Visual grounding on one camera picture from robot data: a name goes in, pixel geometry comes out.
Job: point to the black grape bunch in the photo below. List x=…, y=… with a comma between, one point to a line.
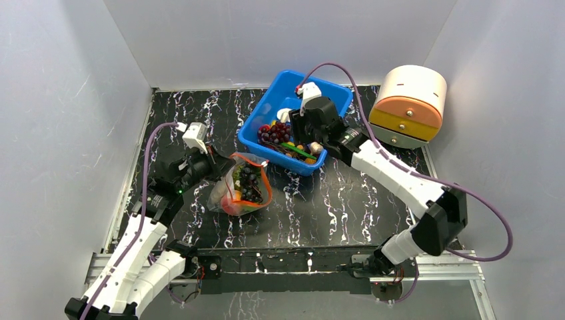
x=249, y=184

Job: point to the round drawer cabinet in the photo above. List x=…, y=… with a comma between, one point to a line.
x=408, y=111

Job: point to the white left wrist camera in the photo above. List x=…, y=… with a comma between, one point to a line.
x=193, y=135

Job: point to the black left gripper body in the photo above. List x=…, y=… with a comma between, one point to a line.
x=198, y=169

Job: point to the toy peach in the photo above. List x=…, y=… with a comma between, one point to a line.
x=230, y=206

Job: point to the toy garlic bulb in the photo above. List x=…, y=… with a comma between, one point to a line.
x=315, y=148

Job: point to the clear zip top bag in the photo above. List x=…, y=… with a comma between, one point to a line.
x=226, y=185

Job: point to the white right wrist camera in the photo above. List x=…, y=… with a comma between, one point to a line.
x=306, y=93

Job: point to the green toy chili pepper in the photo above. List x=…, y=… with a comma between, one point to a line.
x=297, y=153

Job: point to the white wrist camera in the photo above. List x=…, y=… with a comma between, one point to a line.
x=306, y=93
x=193, y=135

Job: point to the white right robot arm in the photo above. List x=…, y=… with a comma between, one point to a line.
x=440, y=210

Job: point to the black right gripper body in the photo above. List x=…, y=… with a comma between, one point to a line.
x=298, y=125

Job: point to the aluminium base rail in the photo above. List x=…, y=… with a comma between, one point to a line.
x=309, y=269

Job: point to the white toy mushroom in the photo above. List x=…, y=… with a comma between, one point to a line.
x=283, y=115

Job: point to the dark red grape bunch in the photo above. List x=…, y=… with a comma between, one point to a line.
x=276, y=133

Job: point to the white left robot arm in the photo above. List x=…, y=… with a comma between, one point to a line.
x=124, y=288

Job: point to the toy pineapple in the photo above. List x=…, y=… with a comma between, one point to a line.
x=236, y=174

